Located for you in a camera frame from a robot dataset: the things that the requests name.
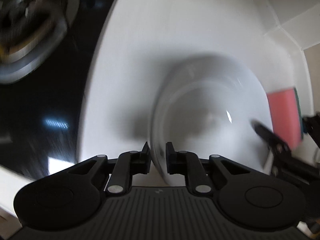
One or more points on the pink and green sponge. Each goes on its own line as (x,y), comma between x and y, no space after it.
(283,115)

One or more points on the steel gas burner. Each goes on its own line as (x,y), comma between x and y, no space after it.
(37,25)

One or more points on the white bowl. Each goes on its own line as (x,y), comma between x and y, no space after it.
(200,110)

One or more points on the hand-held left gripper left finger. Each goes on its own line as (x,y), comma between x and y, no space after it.
(146,152)

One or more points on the black glass cooktop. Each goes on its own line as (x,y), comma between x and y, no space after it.
(62,100)

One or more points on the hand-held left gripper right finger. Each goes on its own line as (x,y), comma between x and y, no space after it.
(169,158)

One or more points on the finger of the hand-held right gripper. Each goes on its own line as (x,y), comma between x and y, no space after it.
(267,133)
(312,126)

